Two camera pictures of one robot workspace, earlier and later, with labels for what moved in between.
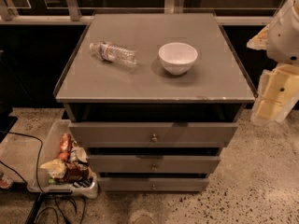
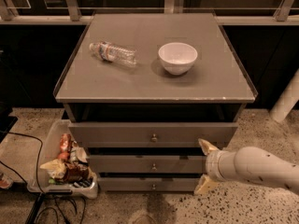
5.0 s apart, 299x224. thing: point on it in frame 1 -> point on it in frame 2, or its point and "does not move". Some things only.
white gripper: x=284 y=40 -> x=211 y=165
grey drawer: x=151 y=163 does not move
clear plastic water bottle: x=113 y=53 does not move
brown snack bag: x=77 y=173 does not move
